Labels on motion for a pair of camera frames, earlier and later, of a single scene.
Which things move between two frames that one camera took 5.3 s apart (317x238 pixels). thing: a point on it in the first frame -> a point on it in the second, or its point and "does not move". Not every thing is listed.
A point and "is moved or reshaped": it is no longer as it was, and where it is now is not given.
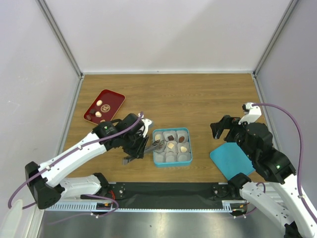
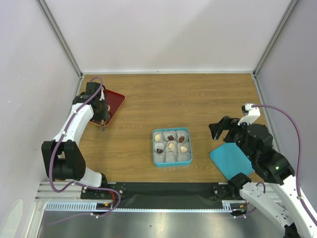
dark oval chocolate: (181, 139) does not move
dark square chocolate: (171, 138) does not move
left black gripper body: (134, 144) -> (102, 113)
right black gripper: (227, 122) does not move
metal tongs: (157, 145) is moved or reshaped
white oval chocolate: (157, 137) does not move
